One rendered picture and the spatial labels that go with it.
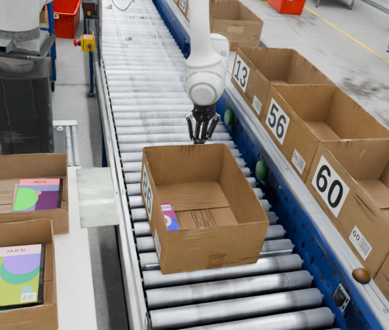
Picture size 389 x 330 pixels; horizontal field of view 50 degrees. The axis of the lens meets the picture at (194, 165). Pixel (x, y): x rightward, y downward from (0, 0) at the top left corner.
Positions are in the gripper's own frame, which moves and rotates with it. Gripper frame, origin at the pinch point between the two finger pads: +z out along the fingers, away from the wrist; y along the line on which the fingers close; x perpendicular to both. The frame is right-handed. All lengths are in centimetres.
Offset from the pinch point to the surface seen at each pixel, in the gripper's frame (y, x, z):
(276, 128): -28.8, 1.2, -8.5
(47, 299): 51, 51, 10
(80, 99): 38, -202, 86
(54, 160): 50, 0, 3
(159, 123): 6.7, -36.8, 11.4
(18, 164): 61, 0, 4
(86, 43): 35, -102, 0
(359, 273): -24, 66, -5
